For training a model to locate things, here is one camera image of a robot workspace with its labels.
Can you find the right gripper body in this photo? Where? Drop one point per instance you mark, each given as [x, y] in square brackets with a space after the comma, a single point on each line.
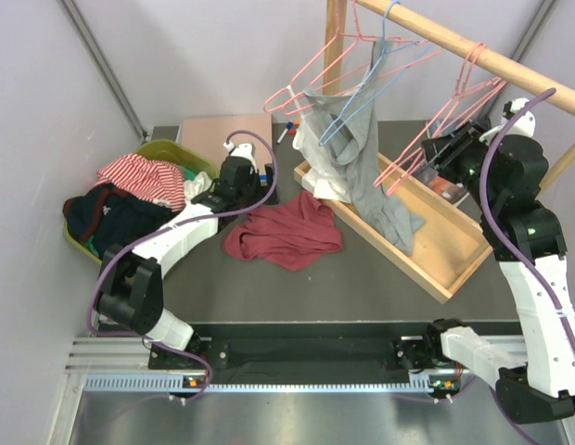
[462, 157]

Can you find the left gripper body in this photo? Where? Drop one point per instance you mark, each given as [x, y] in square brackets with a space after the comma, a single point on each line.
[254, 191]

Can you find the maroon tank top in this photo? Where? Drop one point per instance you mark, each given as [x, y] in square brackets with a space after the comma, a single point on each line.
[292, 235]

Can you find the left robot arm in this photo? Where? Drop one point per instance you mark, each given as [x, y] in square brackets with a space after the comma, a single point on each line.
[130, 285]

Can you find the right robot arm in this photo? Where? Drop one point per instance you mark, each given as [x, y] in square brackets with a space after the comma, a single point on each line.
[530, 250]

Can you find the grey tank top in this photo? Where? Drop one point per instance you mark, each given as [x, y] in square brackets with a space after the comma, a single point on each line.
[355, 151]

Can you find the white crumpled cloth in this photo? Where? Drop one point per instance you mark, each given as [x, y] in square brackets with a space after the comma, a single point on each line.
[199, 184]

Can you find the green laundry basket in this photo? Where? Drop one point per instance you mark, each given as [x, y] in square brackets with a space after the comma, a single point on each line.
[166, 150]

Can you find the pink folder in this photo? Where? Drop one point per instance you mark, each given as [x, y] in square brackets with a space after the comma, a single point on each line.
[205, 136]

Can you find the stack of books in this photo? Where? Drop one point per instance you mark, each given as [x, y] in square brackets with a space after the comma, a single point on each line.
[440, 185]

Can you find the red white striped garment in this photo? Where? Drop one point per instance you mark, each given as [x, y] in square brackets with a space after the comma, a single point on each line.
[154, 181]

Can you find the blue capped marker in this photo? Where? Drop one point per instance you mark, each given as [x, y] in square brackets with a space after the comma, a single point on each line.
[284, 133]

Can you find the wooden clothes rack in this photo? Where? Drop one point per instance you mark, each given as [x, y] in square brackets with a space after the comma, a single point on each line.
[450, 247]

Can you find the navy garment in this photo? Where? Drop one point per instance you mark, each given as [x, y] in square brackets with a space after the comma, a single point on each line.
[108, 216]

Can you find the blue wire hanger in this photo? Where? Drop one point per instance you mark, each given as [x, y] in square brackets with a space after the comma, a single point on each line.
[372, 85]

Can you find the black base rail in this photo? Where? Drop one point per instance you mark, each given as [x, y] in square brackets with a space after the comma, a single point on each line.
[299, 353]

